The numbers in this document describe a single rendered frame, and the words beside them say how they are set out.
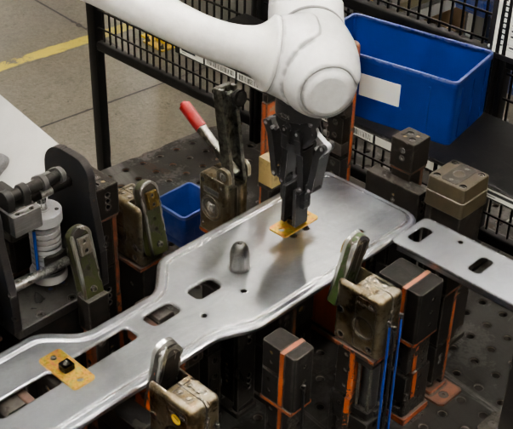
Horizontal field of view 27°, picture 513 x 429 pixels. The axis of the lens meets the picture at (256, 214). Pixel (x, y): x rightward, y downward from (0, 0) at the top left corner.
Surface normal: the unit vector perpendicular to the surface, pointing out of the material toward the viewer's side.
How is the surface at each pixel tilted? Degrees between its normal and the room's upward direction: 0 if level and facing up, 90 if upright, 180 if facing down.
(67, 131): 0
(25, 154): 44
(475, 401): 0
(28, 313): 0
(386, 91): 90
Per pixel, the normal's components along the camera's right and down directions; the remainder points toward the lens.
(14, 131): -0.54, -0.37
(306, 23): 0.11, -0.81
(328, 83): 0.24, 0.63
